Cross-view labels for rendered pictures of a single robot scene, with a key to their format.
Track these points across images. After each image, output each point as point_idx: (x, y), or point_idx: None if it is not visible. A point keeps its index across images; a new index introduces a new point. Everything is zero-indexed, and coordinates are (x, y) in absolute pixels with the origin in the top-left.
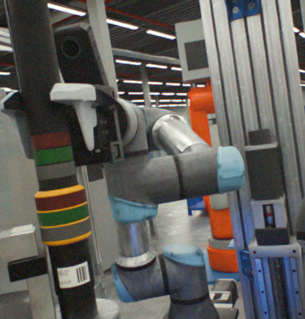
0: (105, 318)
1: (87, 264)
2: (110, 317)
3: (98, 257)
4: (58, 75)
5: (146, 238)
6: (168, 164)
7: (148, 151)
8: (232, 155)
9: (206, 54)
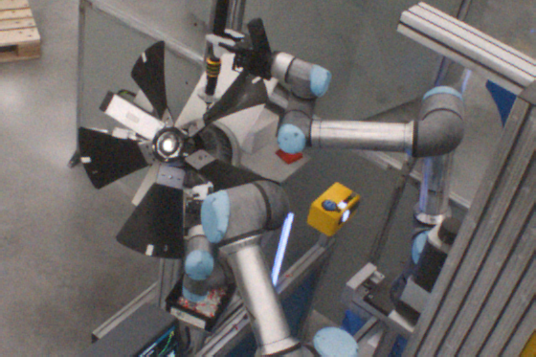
0: (202, 95)
1: (207, 80)
2: (202, 96)
3: None
4: (215, 33)
5: (426, 203)
6: (289, 108)
7: (298, 97)
8: (282, 130)
9: None
